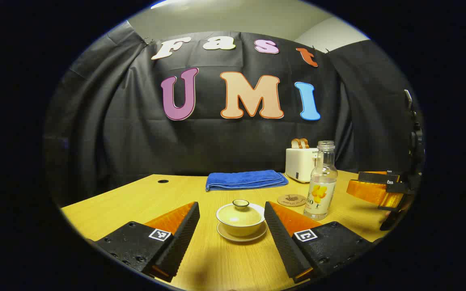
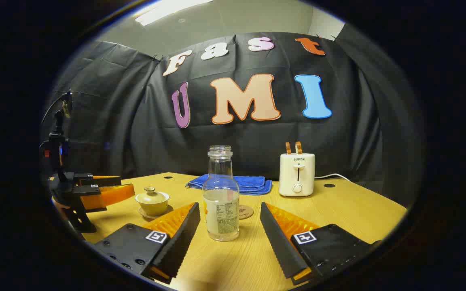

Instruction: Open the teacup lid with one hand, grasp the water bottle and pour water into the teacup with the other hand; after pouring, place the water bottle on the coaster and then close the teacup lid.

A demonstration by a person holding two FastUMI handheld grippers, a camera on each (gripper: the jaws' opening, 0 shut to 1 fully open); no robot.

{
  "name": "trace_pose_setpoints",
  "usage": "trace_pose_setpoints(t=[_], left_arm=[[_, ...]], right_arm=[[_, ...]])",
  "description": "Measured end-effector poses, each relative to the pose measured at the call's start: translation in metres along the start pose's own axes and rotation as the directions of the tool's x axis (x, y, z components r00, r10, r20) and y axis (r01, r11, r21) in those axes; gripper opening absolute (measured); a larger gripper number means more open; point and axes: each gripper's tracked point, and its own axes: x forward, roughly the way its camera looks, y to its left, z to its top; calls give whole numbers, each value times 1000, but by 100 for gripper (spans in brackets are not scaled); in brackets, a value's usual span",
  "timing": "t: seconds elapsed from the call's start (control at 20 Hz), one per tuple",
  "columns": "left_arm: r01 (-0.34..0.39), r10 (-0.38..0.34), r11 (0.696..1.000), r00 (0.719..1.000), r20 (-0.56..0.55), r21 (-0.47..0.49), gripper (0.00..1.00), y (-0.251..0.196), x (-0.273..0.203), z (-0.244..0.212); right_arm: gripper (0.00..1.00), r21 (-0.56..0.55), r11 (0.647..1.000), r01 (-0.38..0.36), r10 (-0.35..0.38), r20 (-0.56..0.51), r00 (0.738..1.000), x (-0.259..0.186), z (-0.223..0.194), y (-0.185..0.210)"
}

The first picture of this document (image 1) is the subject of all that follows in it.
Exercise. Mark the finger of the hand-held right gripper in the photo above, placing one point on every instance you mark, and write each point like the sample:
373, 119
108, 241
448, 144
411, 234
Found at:
378, 176
372, 192

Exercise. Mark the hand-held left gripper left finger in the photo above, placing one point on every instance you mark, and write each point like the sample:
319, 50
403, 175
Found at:
180, 242

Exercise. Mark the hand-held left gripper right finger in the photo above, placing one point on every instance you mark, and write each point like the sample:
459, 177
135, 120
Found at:
283, 242

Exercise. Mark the round wooden coaster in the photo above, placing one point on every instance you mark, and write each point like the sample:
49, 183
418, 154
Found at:
289, 200

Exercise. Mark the cream teacup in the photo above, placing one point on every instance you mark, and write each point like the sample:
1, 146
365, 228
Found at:
241, 231

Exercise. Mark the clear glass water bottle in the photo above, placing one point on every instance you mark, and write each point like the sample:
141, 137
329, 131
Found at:
320, 194

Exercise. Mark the cream teacup lid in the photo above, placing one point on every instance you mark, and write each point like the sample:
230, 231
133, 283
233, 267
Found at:
239, 214

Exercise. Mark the cream saucer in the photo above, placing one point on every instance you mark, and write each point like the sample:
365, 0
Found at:
241, 239

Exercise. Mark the folded blue towel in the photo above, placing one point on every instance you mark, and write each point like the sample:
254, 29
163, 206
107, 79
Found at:
245, 180

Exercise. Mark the white toaster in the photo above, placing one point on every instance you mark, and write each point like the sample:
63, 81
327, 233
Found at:
299, 163

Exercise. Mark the toast slice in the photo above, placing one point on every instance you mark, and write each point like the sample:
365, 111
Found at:
295, 144
304, 143

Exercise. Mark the black backdrop cloth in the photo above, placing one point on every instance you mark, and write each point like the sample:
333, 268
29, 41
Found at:
217, 141

